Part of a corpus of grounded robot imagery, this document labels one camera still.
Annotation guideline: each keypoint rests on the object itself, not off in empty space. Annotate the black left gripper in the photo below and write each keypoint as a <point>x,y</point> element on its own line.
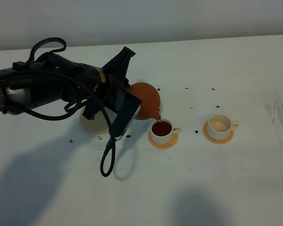
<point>111,80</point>

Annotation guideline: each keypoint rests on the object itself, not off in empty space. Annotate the brown clay teapot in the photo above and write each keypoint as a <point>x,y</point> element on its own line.
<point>150,100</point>

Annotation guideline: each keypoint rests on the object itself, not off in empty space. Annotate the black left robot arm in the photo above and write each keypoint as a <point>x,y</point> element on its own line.
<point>53,88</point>

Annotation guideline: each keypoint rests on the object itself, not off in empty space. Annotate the beige round teapot coaster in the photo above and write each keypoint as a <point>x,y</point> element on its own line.
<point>97,126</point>

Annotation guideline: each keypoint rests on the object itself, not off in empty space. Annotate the white teacup left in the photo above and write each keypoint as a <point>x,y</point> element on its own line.
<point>162,131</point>

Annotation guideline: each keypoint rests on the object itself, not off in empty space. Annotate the white teacup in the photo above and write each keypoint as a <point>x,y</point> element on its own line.
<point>220,126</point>
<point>162,131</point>

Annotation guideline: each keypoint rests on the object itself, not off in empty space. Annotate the white teacup right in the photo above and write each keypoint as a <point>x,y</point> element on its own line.
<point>220,126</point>

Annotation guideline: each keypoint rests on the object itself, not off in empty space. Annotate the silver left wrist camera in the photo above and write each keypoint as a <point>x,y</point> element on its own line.
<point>126,106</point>

